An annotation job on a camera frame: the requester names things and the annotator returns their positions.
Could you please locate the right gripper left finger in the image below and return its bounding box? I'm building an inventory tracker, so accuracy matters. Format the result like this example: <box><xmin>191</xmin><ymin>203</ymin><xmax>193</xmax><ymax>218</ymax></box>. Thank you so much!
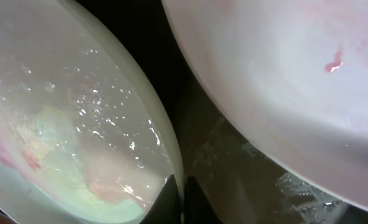
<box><xmin>139</xmin><ymin>175</ymin><xmax>181</xmax><ymax>224</ymax></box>

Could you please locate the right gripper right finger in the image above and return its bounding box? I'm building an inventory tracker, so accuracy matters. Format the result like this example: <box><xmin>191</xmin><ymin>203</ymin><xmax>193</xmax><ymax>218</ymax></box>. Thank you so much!
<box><xmin>184</xmin><ymin>176</ymin><xmax>223</xmax><ymax>224</ymax></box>

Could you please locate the white plate with green tint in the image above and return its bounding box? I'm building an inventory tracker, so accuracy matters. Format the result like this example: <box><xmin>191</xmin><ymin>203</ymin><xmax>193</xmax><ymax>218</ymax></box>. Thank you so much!
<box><xmin>0</xmin><ymin>1</ymin><xmax>183</xmax><ymax>224</ymax></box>

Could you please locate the pinkish white plate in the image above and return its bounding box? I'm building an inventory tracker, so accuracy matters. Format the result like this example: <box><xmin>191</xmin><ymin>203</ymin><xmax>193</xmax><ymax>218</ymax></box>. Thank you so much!
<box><xmin>163</xmin><ymin>0</ymin><xmax>368</xmax><ymax>211</ymax></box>

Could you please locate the large brown serving tray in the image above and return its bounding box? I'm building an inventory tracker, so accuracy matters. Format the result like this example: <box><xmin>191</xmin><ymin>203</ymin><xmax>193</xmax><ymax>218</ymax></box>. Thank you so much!
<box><xmin>82</xmin><ymin>0</ymin><xmax>368</xmax><ymax>223</ymax></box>

